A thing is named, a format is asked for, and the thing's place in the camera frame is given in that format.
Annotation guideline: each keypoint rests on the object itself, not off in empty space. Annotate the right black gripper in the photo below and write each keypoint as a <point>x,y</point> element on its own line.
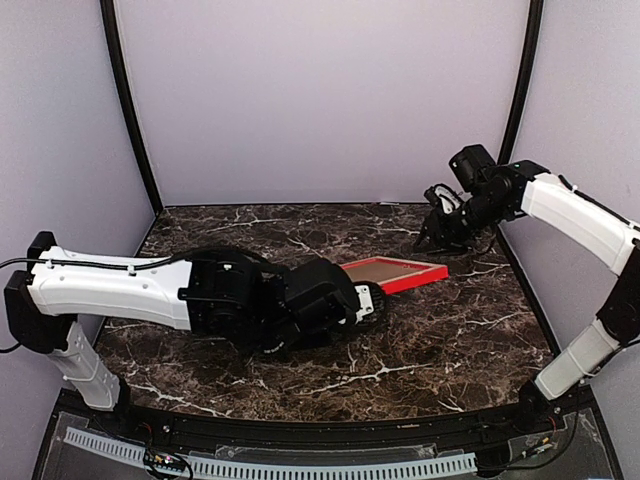
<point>442,236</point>

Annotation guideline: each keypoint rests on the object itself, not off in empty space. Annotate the red wooden picture frame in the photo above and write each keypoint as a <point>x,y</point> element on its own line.
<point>406,284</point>

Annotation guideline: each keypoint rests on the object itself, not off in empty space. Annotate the brown cardboard backing board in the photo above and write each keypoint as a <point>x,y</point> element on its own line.
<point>384,270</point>

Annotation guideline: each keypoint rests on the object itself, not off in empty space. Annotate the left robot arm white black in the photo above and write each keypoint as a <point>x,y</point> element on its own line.
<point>224,291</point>

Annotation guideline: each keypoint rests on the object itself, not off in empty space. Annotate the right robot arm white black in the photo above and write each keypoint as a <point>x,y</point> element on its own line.
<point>582,257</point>

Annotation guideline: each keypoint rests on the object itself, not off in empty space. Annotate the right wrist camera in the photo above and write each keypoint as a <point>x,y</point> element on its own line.
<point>443,197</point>

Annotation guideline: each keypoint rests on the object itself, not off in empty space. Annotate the black front rail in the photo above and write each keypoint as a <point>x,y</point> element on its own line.
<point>481,429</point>

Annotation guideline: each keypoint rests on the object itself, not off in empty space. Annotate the white slotted cable duct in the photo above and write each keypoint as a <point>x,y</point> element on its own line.
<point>239,463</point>

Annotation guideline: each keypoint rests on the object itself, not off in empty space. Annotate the right black corner post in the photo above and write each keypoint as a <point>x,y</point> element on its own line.
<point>524,74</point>

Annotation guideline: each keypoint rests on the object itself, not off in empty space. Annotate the black corner post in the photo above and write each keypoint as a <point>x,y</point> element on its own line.
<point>524,74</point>
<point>123,89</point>

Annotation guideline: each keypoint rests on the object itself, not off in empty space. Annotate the left black corner post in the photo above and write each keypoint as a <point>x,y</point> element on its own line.
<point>123,89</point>

